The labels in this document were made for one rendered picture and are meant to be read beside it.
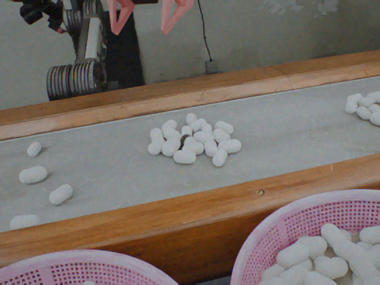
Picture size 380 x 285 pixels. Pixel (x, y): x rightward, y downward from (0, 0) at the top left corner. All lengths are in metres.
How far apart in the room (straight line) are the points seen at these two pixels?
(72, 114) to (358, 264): 0.54
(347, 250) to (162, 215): 0.19
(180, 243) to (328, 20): 2.82
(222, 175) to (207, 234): 0.12
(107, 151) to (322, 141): 0.34
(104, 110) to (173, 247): 0.38
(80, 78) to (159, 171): 0.46
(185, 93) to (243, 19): 2.07
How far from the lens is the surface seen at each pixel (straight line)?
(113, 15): 0.61
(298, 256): 0.36
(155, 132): 0.55
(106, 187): 0.48
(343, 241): 0.38
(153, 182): 0.47
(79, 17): 1.12
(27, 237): 0.40
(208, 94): 0.69
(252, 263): 0.33
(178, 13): 0.58
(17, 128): 0.71
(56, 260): 0.36
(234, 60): 2.77
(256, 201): 0.38
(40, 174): 0.53
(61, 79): 0.90
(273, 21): 2.83
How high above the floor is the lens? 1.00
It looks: 29 degrees down
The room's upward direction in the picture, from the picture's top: 6 degrees counter-clockwise
